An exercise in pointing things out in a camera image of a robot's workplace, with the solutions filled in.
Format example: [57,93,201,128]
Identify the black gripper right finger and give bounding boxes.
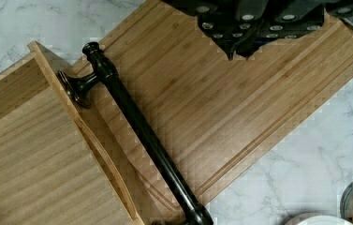
[236,0,353,58]

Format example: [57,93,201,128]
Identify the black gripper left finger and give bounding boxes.
[163,0,267,60]

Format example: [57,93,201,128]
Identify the wooden drawer box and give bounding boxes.
[0,41,144,225]

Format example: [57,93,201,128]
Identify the bamboo cutting board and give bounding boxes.
[80,0,353,225]

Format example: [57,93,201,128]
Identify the white round lid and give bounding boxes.
[285,213,353,225]

